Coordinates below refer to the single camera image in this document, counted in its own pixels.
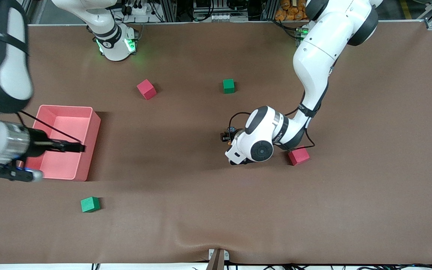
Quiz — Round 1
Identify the pink plastic bin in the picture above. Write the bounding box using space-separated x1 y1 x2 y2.
23 105 102 182

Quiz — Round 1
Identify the brown table mat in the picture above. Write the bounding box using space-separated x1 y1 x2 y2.
0 21 432 265

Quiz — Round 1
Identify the pink foam cube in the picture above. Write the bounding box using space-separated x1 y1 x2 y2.
288 146 311 166
136 79 158 101

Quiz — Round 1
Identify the white connector block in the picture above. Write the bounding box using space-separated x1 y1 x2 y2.
209 13 236 22

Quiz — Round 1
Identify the white power strip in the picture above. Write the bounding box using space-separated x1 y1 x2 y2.
123 3 150 16

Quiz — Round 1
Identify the orange packaged goods pile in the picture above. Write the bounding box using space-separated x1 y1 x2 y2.
274 0 310 22

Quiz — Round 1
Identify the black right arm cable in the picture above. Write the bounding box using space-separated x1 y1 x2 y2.
16 110 84 145

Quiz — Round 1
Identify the metal table clamp bracket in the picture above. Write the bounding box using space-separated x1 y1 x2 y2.
205 248 230 270

